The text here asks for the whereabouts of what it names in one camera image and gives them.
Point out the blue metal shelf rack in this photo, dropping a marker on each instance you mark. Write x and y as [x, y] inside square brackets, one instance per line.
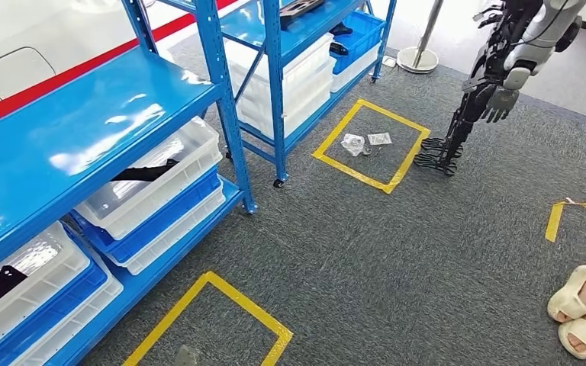
[278, 111]
[96, 116]

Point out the silver stanchion post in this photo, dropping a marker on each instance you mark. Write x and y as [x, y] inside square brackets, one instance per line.
[417, 58]

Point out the large white plastic crate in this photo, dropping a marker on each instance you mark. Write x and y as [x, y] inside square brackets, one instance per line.
[303, 86]

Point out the black and grey humanoid robot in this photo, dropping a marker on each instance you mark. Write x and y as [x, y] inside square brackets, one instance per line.
[525, 45]

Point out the white car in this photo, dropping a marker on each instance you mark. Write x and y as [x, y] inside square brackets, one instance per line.
[15, 45]

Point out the cream slipper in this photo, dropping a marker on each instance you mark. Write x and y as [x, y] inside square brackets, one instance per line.
[583, 336]
[568, 298]

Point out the white paper sheet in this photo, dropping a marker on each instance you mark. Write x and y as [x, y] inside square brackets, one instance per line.
[389, 61]

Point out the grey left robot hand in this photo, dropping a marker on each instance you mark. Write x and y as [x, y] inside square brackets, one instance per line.
[188, 356]

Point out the loose yellow floor tape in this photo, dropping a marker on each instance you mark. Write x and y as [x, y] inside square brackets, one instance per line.
[555, 222]

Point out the clear plastic bag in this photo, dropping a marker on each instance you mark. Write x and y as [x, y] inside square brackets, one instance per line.
[379, 138]
[352, 144]

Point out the red floor tape stripe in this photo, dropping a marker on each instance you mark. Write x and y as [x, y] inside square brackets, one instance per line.
[70, 73]

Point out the yellow floor tape square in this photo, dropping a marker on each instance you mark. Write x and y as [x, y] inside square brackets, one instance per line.
[232, 298]
[338, 131]

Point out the small black part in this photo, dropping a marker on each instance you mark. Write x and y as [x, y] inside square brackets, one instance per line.
[341, 30]

